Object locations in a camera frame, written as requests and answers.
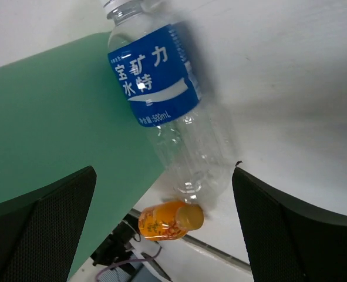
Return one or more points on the orange juice bottle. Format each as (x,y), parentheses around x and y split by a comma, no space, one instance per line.
(170,221)

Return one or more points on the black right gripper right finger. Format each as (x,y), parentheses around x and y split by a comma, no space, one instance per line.
(288,239)

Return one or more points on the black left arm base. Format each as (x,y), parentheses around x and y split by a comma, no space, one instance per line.
(115,247)

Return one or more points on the clear bottle blue label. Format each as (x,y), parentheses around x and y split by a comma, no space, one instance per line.
(157,79)

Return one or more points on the aluminium front table rail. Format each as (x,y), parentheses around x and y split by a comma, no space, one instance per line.
(221,236)

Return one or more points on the green plastic bin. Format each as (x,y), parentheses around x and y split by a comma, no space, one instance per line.
(62,110)

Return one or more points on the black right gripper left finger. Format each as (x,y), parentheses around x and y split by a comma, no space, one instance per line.
(40,230)

